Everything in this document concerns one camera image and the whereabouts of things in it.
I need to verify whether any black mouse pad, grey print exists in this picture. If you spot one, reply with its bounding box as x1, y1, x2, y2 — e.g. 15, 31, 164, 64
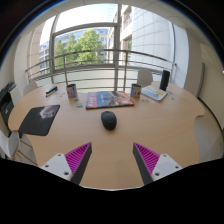
18, 104, 61, 137

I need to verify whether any black flat case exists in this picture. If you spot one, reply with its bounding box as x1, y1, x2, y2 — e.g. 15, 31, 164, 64
45, 85, 58, 95

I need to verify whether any white mug, blue print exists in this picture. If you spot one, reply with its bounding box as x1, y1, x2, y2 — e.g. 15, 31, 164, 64
129, 83, 143, 99

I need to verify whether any black and white printer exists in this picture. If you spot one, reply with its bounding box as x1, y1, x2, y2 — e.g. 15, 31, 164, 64
0, 81, 17, 126

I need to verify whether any blue pen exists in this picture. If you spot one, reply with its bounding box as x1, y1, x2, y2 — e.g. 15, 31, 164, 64
45, 90, 59, 98

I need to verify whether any white chair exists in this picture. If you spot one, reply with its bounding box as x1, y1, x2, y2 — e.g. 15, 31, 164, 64
0, 129, 38, 166
136, 68, 154, 88
22, 81, 39, 98

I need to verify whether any red and blue magazine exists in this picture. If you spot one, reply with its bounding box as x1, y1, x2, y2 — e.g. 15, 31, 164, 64
85, 90, 136, 110

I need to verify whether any metal balcony railing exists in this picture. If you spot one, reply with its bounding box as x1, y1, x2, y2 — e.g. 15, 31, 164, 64
24, 49, 177, 93

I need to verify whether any black cylinder speaker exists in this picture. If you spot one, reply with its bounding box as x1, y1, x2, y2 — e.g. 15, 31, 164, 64
159, 69, 171, 92

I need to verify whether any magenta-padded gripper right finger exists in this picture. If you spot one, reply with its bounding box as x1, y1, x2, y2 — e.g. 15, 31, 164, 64
132, 142, 184, 186

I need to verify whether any white mug, strawberry print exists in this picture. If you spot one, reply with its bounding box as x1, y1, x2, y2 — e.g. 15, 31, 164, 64
66, 83, 79, 99

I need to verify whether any black computer mouse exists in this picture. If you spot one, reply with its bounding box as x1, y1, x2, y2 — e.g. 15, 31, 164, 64
100, 110, 118, 131

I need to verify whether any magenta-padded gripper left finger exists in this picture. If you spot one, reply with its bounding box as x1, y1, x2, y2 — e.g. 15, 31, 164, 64
40, 142, 93, 186

